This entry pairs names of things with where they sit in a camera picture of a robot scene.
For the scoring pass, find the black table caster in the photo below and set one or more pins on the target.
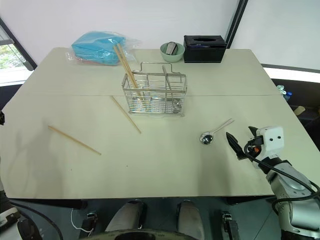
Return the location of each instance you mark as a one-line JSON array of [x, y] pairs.
[[230, 225], [90, 220]]

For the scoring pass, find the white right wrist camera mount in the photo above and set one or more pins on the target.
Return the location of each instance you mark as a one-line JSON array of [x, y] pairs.
[[271, 140]]

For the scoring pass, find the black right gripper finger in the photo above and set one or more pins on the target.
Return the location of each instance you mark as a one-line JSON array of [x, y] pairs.
[[253, 131], [234, 145]]

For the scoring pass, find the grey object in bowl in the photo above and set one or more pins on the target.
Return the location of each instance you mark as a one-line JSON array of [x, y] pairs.
[[171, 48]]

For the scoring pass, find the grey rounded robot foot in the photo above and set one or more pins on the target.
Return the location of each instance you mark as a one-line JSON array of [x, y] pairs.
[[190, 217], [127, 216]]

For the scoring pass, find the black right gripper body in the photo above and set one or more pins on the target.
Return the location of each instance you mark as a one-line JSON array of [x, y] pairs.
[[253, 149]]

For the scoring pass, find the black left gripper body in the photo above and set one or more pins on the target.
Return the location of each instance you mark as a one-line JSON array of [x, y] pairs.
[[1, 118]]

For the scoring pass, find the black wall post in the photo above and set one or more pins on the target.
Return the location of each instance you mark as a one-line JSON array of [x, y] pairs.
[[235, 22]]

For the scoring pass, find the clear plastic bottle blue cap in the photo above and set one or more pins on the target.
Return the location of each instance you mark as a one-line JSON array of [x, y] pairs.
[[285, 92]]

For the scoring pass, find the black window frame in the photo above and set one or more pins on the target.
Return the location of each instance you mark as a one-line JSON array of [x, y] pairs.
[[17, 47]]

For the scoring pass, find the small tan object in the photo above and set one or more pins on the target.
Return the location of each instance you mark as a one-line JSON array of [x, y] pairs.
[[300, 110]]

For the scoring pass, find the pale green bowl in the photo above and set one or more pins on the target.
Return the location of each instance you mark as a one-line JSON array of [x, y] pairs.
[[172, 57]]

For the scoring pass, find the wooden chopstick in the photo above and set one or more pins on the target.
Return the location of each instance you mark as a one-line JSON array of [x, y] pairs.
[[74, 140], [126, 62], [126, 114], [122, 61]]

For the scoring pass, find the dark round robot base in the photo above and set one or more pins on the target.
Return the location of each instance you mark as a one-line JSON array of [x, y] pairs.
[[140, 235]]

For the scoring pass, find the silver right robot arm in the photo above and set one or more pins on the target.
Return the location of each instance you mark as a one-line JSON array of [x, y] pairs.
[[290, 190]]

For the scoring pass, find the blue cloth pack in plastic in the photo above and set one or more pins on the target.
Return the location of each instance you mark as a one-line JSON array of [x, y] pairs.
[[100, 48]]

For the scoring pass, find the silver metal spoon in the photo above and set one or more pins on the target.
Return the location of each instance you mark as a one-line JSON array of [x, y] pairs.
[[168, 80], [207, 138]]

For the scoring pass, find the black tissue box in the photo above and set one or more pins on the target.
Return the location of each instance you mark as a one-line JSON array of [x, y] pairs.
[[203, 50]]

